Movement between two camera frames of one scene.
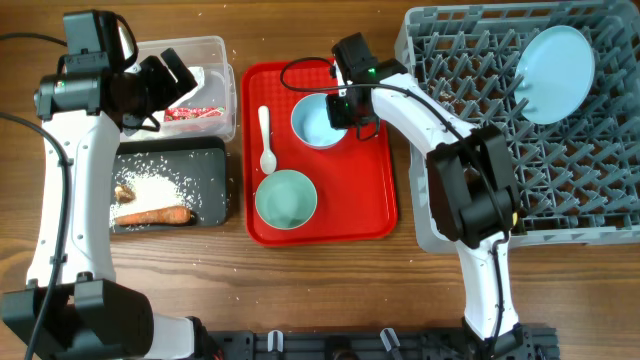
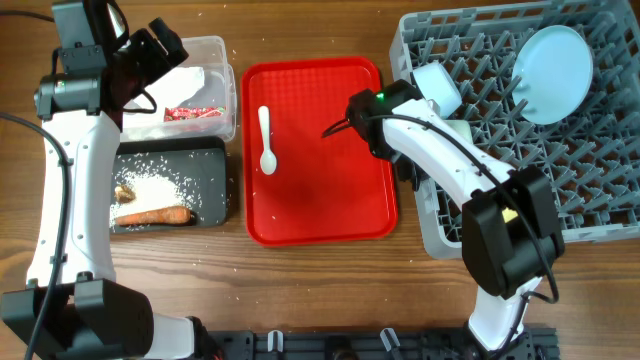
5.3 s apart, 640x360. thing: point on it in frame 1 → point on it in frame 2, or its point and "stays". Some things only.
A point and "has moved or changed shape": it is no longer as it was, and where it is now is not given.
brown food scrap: [124, 194] stays
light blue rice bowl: [311, 126] → [435, 83]
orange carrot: [166, 216] stays
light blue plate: [554, 74] stays
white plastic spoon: [268, 162] stays
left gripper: [155, 69] → [146, 42]
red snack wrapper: [176, 114] stays
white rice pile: [152, 192] stays
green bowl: [286, 199] has moved or changed shape
